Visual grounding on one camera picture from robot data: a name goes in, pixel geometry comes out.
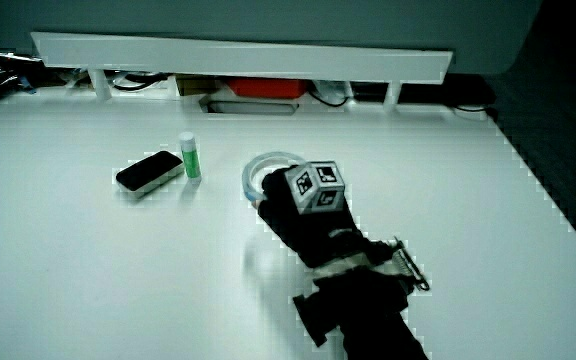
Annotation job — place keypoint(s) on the person's right hand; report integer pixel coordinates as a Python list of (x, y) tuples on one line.
[(313, 225)]

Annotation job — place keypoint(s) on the white desk shelf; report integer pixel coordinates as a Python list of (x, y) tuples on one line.
[(248, 59)]

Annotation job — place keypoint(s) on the brown cardboard box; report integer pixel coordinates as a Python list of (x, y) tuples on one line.
[(195, 84)]

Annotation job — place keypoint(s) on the person's right forearm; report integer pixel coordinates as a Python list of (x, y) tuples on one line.
[(368, 310)]

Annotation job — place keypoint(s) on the black and white eraser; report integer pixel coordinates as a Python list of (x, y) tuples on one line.
[(148, 170)]

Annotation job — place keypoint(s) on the clear tape roll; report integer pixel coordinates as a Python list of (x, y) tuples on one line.
[(252, 175)]

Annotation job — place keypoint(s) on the red box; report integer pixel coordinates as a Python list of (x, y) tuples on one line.
[(267, 87)]

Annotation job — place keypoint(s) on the green glue stick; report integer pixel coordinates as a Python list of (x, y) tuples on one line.
[(190, 156)]

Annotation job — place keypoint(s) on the grey flat tray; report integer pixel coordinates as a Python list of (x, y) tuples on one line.
[(252, 107)]

